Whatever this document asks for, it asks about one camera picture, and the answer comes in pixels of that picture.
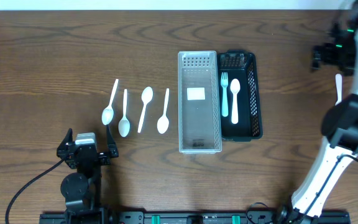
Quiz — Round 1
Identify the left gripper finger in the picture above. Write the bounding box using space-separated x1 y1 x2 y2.
59 128 73 149
106 124 117 152

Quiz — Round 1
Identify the white plastic fork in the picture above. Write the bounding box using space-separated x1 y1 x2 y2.
335 73 342 105

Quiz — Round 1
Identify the white plastic spoon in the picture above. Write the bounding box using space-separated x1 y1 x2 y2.
118 89 131 137
101 79 119 125
157 88 170 134
137 86 154 133
230 78 241 124

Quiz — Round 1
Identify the pale blue plastic fork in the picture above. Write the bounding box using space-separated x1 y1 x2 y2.
221 72 229 117

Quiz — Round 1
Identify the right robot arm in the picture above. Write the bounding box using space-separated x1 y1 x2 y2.
275 1 358 223

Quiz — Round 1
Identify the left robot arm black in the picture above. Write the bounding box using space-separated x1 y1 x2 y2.
57 125 119 223

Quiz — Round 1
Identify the clear plastic basket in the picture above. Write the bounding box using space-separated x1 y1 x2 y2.
178 50 223 154

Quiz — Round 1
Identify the white label in clear basket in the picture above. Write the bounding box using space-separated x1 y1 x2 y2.
186 87 206 101

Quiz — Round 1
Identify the black plastic basket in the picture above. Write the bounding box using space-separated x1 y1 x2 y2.
217 50 263 142

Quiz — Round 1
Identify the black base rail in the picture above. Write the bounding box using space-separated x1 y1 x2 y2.
39 211 351 224

